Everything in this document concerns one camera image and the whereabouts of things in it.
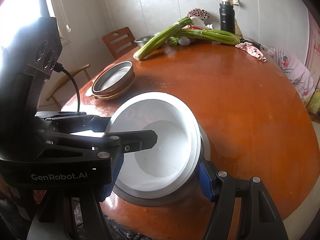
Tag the red noodle-print paper bowl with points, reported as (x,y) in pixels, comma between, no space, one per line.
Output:
(162,150)

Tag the large stainless steel bowl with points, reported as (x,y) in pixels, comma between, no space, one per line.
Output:
(150,197)

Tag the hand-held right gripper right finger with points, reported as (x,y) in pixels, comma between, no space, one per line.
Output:
(205,180)

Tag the green celery bunch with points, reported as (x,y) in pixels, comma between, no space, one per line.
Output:
(155,42)
(212,35)

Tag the window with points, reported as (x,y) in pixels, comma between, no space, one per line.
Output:
(25,5)

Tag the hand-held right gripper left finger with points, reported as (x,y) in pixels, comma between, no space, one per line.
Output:
(110,187)

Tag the small stainless steel bowl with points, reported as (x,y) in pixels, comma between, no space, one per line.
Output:
(142,41)

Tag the garlic in net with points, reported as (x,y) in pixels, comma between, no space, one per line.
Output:
(185,41)

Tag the dried flower bunch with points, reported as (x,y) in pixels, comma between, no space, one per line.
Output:
(197,12)

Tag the white plastic bag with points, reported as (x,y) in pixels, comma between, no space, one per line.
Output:
(200,23)

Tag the round metal pan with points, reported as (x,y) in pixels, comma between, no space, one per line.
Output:
(112,77)

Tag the wall outlet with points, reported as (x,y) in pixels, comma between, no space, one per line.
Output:
(233,1)

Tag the brown wooden slat chair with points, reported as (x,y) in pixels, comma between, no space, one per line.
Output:
(120,40)

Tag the light wooden armchair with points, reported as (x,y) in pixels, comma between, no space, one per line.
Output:
(80,68)

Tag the yellow shell-shaped plate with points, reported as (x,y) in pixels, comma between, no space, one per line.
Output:
(117,96)

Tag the pink crumpled cloth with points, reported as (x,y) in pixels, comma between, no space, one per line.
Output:
(252,50)

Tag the black thermos bottle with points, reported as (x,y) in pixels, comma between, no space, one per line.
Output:
(227,17)

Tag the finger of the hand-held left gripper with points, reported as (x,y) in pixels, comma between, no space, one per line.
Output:
(140,140)
(82,122)

